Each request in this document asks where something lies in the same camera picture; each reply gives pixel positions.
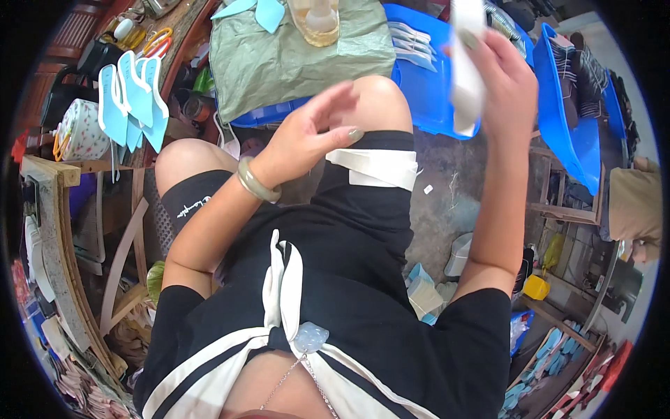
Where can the person's right hand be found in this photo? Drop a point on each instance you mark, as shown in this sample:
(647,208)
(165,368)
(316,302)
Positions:
(507,94)

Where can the person's left hand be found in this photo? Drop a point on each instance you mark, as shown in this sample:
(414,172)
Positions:
(293,141)

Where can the white shoe insole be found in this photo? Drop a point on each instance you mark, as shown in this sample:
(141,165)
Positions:
(466,89)

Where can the pale green jade bangle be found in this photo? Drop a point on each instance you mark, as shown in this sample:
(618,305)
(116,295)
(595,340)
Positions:
(256,186)

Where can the green woven sack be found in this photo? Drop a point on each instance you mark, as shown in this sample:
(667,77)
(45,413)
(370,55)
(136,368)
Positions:
(293,73)

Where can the stack of striped insoles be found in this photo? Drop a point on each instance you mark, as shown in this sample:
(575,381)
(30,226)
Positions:
(505,26)

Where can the dark shoes in tub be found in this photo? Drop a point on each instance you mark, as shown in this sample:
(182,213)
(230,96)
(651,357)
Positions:
(581,78)

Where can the deep blue plastic tub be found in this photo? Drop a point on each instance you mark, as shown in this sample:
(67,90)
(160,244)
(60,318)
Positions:
(570,141)

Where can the wide blue plastic tub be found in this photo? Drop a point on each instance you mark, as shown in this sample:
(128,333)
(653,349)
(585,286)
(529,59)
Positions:
(426,97)

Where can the stack of white insoles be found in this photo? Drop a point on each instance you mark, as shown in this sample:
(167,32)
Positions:
(413,47)

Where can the clear plastic sandal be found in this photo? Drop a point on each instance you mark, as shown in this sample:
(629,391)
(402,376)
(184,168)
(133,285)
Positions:
(319,26)

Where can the wooden stool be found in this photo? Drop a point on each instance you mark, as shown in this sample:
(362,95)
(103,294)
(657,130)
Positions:
(565,209)

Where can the pair of light blue insoles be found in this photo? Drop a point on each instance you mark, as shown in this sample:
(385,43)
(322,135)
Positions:
(261,11)

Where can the light blue insole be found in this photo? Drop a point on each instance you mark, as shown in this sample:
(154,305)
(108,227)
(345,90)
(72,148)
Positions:
(133,89)
(111,110)
(157,115)

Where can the yellow plastic bag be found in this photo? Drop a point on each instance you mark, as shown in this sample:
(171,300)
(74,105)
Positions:
(554,251)

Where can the yellow plastic container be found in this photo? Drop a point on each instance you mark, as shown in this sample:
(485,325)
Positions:
(536,288)

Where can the stack of pale insoles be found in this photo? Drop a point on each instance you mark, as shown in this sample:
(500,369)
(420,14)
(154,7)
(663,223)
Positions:
(424,296)

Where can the black box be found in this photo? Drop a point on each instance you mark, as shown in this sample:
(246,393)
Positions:
(104,57)

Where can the person's body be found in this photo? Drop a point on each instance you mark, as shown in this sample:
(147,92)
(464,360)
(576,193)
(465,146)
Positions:
(366,335)

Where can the white floral container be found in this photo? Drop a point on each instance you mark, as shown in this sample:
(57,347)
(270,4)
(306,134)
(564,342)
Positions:
(83,131)

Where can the wooden workbench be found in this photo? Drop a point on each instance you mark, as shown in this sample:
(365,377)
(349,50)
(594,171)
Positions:
(57,251)

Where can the tray of light blue insoles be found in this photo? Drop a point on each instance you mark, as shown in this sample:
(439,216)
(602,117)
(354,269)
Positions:
(549,356)

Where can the pile of red insoles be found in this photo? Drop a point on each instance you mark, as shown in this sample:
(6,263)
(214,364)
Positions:
(602,374)

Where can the pile of pink insoles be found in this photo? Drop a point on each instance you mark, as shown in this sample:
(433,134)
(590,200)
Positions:
(89,390)

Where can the curved wooden chair frame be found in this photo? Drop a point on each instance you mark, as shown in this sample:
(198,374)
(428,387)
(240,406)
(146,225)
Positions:
(123,256)

